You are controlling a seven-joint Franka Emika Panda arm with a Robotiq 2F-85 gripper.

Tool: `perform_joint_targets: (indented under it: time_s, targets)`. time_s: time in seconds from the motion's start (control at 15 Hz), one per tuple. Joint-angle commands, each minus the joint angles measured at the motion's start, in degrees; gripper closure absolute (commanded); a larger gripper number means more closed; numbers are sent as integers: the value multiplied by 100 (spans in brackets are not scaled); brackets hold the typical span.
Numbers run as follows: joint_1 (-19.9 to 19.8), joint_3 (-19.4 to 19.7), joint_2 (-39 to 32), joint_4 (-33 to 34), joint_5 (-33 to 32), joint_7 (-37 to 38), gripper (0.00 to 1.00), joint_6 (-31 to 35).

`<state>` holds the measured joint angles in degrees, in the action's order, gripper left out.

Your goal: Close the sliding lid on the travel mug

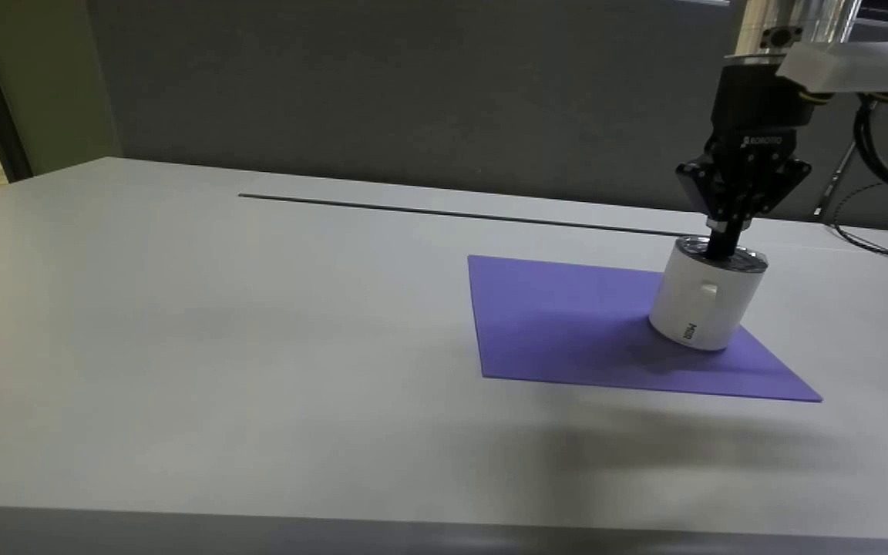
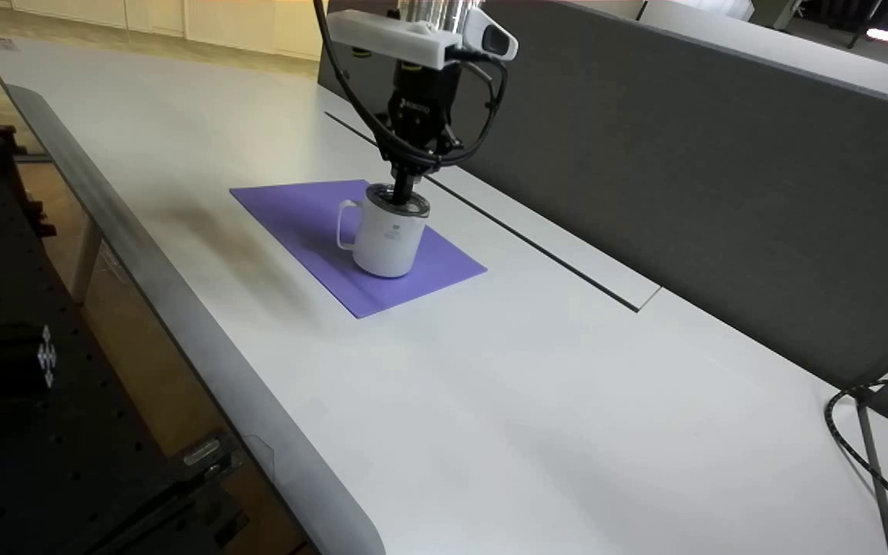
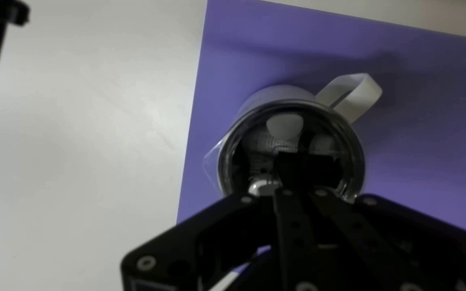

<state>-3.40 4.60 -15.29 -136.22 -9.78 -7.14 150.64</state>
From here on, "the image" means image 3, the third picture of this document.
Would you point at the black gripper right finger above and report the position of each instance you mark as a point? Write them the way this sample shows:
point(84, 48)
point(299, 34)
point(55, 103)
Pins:
point(362, 242)

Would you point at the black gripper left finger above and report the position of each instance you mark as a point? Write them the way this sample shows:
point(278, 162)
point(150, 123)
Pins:
point(291, 231)

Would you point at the purple square mat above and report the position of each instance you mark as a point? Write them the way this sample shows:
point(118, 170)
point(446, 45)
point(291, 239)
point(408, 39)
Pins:
point(420, 145)

